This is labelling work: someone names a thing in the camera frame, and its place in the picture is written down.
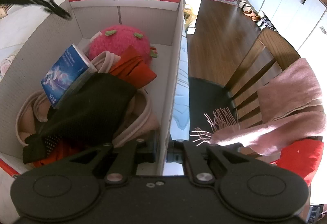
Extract red white cardboard box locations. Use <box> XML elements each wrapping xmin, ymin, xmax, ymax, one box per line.
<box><xmin>0</xmin><ymin>0</ymin><xmax>185</xmax><ymax>179</ymax></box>

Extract blue book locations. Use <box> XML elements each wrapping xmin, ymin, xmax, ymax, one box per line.
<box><xmin>40</xmin><ymin>44</ymin><xmax>97</xmax><ymax>108</ymax></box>

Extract patterned face mask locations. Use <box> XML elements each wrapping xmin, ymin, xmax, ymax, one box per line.
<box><xmin>0</xmin><ymin>54</ymin><xmax>16</xmax><ymax>81</ymax></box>

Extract black cloth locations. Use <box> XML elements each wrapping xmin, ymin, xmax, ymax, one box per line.
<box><xmin>23</xmin><ymin>73</ymin><xmax>137</xmax><ymax>164</ymax></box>

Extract pink strawberry plush toy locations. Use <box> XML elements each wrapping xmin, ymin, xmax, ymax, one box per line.
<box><xmin>87</xmin><ymin>25</ymin><xmax>157</xmax><ymax>64</ymax></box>

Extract red cloth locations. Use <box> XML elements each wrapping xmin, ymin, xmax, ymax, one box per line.
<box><xmin>109</xmin><ymin>45</ymin><xmax>157</xmax><ymax>89</ymax></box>

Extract red cushion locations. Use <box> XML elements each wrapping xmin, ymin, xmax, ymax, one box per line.
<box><xmin>270</xmin><ymin>139</ymin><xmax>324</xmax><ymax>186</ymax></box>

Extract pink fringed scarf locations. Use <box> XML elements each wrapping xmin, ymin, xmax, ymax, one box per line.
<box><xmin>191</xmin><ymin>58</ymin><xmax>326</xmax><ymax>155</ymax></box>

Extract yellow plastic bag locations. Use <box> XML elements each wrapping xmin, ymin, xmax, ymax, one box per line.
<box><xmin>184</xmin><ymin>8</ymin><xmax>197</xmax><ymax>31</ymax></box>

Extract wooden chair with scarf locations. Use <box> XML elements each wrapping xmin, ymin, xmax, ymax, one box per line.
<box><xmin>188</xmin><ymin>29</ymin><xmax>300</xmax><ymax>139</ymax></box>

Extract white wall cabinet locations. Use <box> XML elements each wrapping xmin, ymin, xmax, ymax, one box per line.
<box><xmin>246</xmin><ymin>0</ymin><xmax>326</xmax><ymax>50</ymax></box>

